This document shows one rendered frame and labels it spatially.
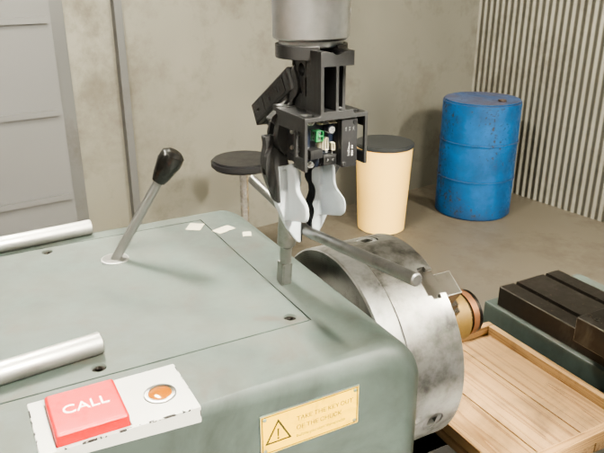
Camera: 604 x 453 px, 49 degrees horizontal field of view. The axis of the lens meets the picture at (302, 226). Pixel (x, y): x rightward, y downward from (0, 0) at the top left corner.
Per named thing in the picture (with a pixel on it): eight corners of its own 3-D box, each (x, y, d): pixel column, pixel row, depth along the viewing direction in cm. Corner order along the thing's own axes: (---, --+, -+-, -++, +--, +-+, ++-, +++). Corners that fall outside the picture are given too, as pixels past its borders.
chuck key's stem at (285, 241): (271, 279, 81) (276, 194, 75) (288, 275, 82) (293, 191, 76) (279, 288, 79) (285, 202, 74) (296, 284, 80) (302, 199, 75)
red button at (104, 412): (57, 457, 53) (54, 436, 53) (46, 415, 58) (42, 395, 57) (132, 433, 56) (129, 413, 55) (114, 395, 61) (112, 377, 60)
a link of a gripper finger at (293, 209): (295, 260, 68) (298, 173, 65) (270, 241, 73) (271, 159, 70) (321, 255, 69) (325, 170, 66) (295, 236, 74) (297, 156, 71)
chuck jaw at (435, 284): (395, 341, 99) (429, 302, 90) (381, 313, 101) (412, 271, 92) (453, 324, 104) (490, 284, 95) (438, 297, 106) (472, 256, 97)
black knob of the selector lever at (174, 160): (158, 190, 82) (155, 153, 80) (150, 183, 84) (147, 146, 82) (189, 185, 83) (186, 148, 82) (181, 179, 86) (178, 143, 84)
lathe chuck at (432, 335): (418, 491, 89) (405, 266, 83) (307, 403, 117) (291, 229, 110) (469, 468, 93) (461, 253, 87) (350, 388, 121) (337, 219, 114)
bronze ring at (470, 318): (445, 310, 100) (491, 297, 105) (407, 286, 108) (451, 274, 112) (440, 362, 104) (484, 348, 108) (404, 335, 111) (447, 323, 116)
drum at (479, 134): (526, 212, 464) (540, 98, 434) (474, 227, 436) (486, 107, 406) (468, 192, 504) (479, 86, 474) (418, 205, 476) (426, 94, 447)
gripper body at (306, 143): (301, 180, 63) (301, 50, 59) (263, 158, 70) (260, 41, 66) (368, 169, 67) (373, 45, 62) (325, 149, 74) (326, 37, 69)
